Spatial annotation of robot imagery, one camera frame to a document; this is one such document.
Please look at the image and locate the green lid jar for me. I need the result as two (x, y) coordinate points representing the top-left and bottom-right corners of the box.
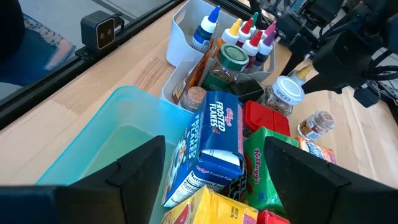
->
(201, 43), (249, 93)

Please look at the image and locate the blue food colouring bottle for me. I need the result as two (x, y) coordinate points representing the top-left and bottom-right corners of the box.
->
(191, 5), (221, 54)

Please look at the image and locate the yellow cereal box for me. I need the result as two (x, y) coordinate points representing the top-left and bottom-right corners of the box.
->
(160, 185), (259, 224)

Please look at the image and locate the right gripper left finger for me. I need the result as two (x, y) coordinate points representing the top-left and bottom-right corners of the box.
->
(54, 135), (167, 224)

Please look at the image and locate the dark brown small box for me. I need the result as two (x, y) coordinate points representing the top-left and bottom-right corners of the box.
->
(229, 79), (264, 103)

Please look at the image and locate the small green lid bottle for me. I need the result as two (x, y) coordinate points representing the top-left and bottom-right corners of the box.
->
(250, 11), (259, 35)

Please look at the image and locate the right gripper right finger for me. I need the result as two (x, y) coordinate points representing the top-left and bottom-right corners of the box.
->
(263, 136), (398, 224)

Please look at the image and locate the green cereal box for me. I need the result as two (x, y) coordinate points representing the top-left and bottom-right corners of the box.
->
(229, 126), (299, 215)

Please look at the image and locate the yellow food colouring bottle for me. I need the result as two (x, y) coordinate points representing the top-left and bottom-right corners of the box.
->
(287, 65), (312, 86)

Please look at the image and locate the purple food colouring bottle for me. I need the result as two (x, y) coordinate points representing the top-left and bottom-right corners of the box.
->
(253, 30), (277, 71)

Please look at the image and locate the clear left plastic bin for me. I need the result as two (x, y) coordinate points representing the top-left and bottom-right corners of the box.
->
(165, 0), (276, 83)

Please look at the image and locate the white lid spice jar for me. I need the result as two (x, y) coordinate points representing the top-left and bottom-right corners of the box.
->
(264, 75), (305, 116)

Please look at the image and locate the small black stereo camera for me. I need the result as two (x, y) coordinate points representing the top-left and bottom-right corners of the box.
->
(80, 10), (125, 52)

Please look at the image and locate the red cereal box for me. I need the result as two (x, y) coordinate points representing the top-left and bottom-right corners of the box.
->
(256, 210), (292, 224)

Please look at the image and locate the orange snack packet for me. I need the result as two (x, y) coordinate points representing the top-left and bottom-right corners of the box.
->
(294, 136), (337, 165)

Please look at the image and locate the green plastic bin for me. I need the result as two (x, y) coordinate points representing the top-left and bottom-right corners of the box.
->
(35, 85), (195, 224)

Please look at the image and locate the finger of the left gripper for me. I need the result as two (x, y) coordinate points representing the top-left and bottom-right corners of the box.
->
(301, 73), (343, 95)

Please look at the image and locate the small glass sprinkles jar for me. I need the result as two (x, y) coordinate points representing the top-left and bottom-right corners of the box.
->
(297, 110), (336, 141)
(178, 86), (208, 113)

